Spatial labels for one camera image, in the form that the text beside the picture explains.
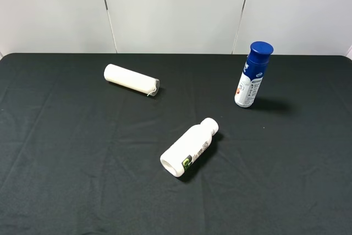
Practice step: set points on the black tablecloth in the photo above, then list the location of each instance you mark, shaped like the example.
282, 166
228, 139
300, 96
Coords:
155, 144

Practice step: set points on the white bottle green label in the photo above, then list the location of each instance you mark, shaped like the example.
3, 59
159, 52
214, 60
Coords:
189, 147

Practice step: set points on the blue capped yogurt bottle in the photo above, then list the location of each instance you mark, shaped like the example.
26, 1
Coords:
252, 74

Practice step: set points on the plain white cylinder bottle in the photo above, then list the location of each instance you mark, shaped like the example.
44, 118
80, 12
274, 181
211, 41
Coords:
132, 80

